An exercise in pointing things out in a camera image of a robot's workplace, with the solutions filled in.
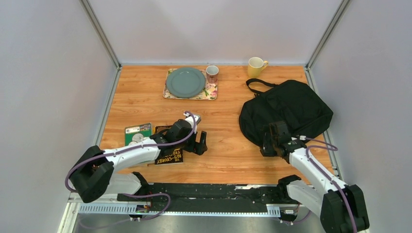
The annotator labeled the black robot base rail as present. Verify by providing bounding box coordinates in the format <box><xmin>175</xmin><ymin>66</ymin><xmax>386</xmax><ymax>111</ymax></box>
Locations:
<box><xmin>117</xmin><ymin>181</ymin><xmax>298</xmax><ymax>213</ymax></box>

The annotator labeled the aluminium frame post right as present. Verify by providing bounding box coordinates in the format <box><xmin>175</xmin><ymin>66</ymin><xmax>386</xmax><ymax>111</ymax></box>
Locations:
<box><xmin>306</xmin><ymin>0</ymin><xmax>352</xmax><ymax>71</ymax></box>

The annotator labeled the yellow ceramic mug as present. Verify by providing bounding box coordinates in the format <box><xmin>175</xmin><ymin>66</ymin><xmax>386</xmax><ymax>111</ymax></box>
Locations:
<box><xmin>247</xmin><ymin>57</ymin><xmax>269</xmax><ymax>78</ymax></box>

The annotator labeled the aluminium frame post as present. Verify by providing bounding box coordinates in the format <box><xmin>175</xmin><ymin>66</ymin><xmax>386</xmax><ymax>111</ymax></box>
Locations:
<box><xmin>79</xmin><ymin>0</ymin><xmax>121</xmax><ymax>70</ymax></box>
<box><xmin>306</xmin><ymin>0</ymin><xmax>352</xmax><ymax>71</ymax></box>

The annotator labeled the teal ceramic plate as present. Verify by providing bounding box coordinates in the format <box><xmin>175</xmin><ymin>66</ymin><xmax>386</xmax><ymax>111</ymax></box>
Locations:
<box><xmin>166</xmin><ymin>67</ymin><xmax>206</xmax><ymax>99</ymax></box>

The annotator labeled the aluminium frame post left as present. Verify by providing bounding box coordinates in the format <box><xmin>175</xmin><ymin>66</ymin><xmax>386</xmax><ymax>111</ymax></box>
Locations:
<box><xmin>79</xmin><ymin>0</ymin><xmax>121</xmax><ymax>70</ymax></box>

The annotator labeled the green paperback book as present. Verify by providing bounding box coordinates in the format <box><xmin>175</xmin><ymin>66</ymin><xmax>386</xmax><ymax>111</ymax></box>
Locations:
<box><xmin>124</xmin><ymin>123</ymin><xmax>152</xmax><ymax>146</ymax></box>

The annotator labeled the black fabric student bag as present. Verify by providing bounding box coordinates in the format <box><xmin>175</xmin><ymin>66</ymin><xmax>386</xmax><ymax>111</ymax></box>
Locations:
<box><xmin>239</xmin><ymin>78</ymin><xmax>333</xmax><ymax>147</ymax></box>

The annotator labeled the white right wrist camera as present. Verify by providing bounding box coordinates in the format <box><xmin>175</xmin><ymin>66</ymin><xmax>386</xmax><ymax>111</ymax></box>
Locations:
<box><xmin>292</xmin><ymin>135</ymin><xmax>307</xmax><ymax>142</ymax></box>

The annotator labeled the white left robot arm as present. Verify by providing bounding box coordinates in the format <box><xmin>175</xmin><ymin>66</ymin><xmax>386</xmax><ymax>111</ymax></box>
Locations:
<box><xmin>65</xmin><ymin>112</ymin><xmax>207</xmax><ymax>203</ymax></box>

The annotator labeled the brown patterned mug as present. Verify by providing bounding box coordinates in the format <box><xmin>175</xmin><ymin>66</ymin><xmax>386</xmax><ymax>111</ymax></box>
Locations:
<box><xmin>206</xmin><ymin>65</ymin><xmax>219</xmax><ymax>83</ymax></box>

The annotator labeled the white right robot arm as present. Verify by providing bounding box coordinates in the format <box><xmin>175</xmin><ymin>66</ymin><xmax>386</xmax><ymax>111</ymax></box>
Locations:
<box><xmin>260</xmin><ymin>121</ymin><xmax>370</xmax><ymax>233</ymax></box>

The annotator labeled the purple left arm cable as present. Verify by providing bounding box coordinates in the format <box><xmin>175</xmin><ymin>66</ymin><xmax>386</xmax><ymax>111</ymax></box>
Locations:
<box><xmin>65</xmin><ymin>111</ymin><xmax>198</xmax><ymax>222</ymax></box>

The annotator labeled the black yellow storey treehouse book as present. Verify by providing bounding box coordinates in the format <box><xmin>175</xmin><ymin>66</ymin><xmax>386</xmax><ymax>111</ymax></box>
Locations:
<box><xmin>147</xmin><ymin>125</ymin><xmax>184</xmax><ymax>166</ymax></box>

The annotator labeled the floral serving tray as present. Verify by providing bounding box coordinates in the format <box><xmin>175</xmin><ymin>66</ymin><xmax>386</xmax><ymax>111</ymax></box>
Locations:
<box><xmin>163</xmin><ymin>68</ymin><xmax>218</xmax><ymax>100</ymax></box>

